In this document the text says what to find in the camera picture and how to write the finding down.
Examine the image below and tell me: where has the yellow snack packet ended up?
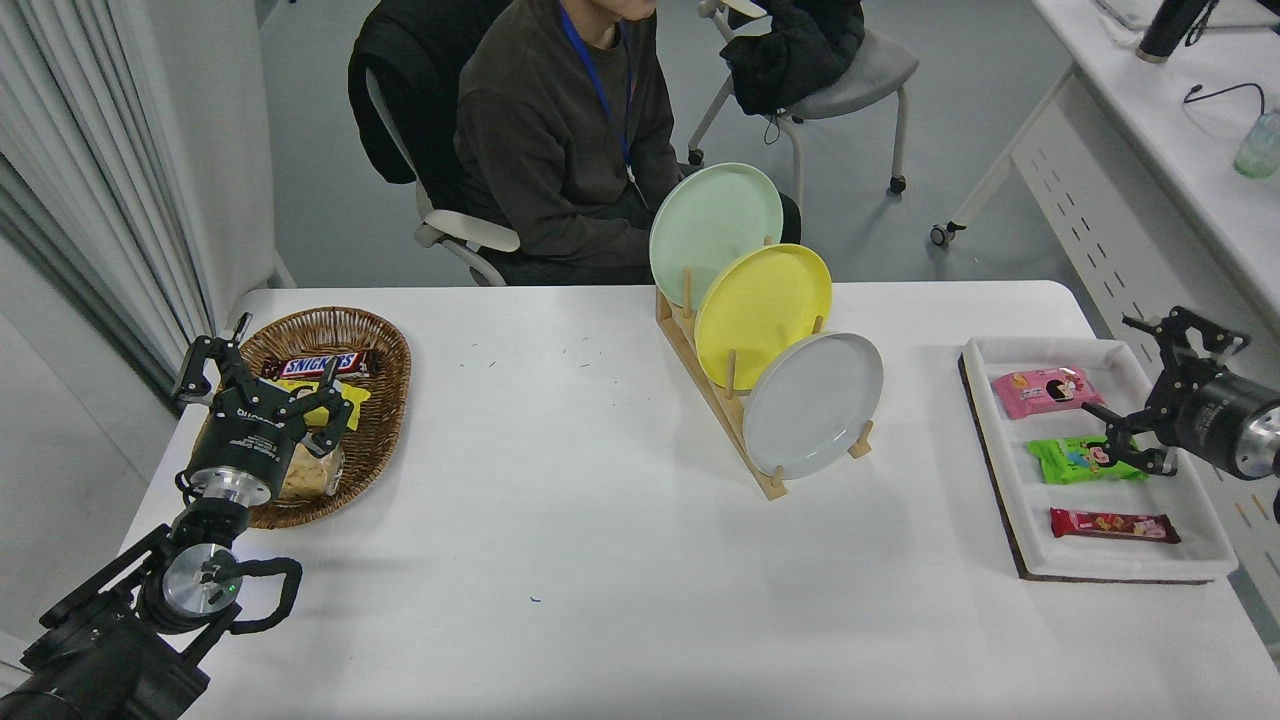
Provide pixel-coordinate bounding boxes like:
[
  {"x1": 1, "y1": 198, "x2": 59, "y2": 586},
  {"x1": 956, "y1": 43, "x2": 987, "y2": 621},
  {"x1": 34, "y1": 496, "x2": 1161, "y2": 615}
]
[{"x1": 272, "y1": 378, "x2": 372, "y2": 431}]

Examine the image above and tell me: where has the pale green cup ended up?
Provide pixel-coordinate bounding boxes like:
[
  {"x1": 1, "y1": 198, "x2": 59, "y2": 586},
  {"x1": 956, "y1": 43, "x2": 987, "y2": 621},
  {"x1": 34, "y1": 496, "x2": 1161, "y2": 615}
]
[{"x1": 1233, "y1": 112, "x2": 1280, "y2": 181}]

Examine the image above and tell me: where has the white rectangular tray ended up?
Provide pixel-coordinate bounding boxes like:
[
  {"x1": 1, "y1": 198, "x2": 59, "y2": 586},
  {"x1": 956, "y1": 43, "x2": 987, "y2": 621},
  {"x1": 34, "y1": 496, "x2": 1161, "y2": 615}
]
[{"x1": 960, "y1": 336, "x2": 1239, "y2": 581}]

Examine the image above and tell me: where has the grey plate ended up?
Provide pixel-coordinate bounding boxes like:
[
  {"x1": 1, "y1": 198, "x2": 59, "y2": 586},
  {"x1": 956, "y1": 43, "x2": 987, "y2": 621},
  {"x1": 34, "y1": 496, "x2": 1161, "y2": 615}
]
[{"x1": 741, "y1": 332, "x2": 885, "y2": 480}]

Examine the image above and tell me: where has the black jacket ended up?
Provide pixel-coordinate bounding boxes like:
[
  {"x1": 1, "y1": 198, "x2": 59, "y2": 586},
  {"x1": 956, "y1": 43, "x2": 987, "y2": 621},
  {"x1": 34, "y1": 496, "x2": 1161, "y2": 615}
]
[{"x1": 348, "y1": 0, "x2": 506, "y2": 211}]

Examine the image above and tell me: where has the clear bag of crackers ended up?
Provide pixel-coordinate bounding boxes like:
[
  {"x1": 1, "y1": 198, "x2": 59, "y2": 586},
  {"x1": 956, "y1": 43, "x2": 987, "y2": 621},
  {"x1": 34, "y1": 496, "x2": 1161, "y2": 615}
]
[{"x1": 278, "y1": 440, "x2": 346, "y2": 501}]

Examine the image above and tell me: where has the black padded bag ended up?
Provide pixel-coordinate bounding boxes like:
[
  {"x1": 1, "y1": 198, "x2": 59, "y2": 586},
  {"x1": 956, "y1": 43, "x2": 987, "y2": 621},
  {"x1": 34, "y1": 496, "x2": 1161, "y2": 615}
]
[{"x1": 720, "y1": 0, "x2": 866, "y2": 117}]

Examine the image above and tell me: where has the wooden plate rack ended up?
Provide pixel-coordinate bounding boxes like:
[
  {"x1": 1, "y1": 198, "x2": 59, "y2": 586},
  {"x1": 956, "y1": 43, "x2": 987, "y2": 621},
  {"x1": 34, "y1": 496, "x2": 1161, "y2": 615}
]
[{"x1": 655, "y1": 265, "x2": 874, "y2": 501}]

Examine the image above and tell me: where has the red snack bar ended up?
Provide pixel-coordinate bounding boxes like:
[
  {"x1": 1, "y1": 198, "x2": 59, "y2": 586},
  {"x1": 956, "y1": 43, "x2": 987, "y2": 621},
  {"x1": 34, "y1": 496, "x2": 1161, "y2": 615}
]
[{"x1": 1049, "y1": 507, "x2": 1182, "y2": 545}]

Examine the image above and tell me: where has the brown wicker basket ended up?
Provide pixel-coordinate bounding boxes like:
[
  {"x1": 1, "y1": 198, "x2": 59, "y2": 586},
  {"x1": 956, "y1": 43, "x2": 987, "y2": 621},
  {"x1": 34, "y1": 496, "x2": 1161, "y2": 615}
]
[{"x1": 215, "y1": 307, "x2": 412, "y2": 530}]

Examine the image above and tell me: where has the white desk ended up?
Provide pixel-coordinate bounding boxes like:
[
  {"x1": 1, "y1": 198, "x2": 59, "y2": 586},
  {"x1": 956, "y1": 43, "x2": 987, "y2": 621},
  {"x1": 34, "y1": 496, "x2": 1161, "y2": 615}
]
[{"x1": 930, "y1": 0, "x2": 1280, "y2": 661}]

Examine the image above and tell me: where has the yellow plate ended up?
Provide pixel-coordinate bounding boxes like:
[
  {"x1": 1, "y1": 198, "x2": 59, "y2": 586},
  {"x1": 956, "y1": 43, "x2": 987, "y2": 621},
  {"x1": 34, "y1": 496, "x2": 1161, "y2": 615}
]
[{"x1": 694, "y1": 244, "x2": 833, "y2": 392}]

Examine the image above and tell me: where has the grey seat chair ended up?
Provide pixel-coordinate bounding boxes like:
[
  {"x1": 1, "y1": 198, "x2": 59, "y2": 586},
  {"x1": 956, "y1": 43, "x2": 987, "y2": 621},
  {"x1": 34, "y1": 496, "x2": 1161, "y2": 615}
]
[{"x1": 687, "y1": 0, "x2": 921, "y2": 211}]

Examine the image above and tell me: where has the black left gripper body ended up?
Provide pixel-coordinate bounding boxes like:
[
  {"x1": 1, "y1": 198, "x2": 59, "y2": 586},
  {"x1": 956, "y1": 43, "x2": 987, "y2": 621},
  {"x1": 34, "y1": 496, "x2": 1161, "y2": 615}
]
[{"x1": 186, "y1": 398, "x2": 307, "y2": 493}]

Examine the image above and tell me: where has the black flask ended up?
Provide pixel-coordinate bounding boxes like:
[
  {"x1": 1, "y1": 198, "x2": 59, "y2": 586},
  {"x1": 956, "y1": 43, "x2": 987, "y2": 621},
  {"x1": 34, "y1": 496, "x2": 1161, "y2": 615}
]
[{"x1": 1135, "y1": 0, "x2": 1216, "y2": 65}]

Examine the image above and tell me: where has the pink snack packet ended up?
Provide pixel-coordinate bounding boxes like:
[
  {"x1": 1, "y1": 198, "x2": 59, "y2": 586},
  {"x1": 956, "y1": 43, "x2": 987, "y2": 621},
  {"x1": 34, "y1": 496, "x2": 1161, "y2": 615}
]
[{"x1": 991, "y1": 366, "x2": 1106, "y2": 421}]

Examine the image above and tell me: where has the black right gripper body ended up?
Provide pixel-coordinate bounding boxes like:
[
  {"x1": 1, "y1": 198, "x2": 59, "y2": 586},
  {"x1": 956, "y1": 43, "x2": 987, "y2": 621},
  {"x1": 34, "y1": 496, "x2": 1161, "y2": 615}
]
[{"x1": 1165, "y1": 372, "x2": 1263, "y2": 473}]

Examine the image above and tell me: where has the thin black cable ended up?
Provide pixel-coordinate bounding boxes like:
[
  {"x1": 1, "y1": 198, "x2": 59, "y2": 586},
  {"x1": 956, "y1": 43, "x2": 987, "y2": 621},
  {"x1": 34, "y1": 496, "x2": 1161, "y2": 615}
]
[{"x1": 1184, "y1": 83, "x2": 1267, "y2": 116}]

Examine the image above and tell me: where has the green snack packet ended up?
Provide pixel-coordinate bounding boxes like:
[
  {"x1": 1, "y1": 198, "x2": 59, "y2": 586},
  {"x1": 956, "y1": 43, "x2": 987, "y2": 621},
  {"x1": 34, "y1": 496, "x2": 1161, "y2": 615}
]
[{"x1": 1027, "y1": 436, "x2": 1151, "y2": 486}]

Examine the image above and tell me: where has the seated person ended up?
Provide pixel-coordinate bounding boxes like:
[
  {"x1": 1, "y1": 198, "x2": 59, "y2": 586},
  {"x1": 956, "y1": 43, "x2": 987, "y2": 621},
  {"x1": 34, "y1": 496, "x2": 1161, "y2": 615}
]
[{"x1": 455, "y1": 0, "x2": 803, "y2": 287}]

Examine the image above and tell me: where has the white office chair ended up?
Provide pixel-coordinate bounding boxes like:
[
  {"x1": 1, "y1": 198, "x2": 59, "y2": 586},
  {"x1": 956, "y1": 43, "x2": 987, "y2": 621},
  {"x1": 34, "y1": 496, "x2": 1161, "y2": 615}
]
[{"x1": 365, "y1": 68, "x2": 523, "y2": 288}]

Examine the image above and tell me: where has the Snickers chocolate bar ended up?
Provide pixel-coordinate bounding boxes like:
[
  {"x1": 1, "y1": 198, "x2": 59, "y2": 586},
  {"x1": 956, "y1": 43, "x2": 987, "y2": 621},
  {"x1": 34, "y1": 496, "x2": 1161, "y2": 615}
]
[{"x1": 262, "y1": 349, "x2": 381, "y2": 382}]

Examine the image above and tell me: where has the pale grey curtain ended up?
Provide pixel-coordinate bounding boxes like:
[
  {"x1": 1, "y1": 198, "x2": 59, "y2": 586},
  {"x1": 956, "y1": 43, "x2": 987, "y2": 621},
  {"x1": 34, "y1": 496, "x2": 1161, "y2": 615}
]
[{"x1": 0, "y1": 0, "x2": 216, "y2": 401}]

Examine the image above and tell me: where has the pale green plate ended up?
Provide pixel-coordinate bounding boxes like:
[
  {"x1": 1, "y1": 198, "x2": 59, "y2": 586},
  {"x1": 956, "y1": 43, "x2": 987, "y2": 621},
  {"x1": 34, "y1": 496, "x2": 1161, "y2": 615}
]
[{"x1": 649, "y1": 163, "x2": 784, "y2": 309}]

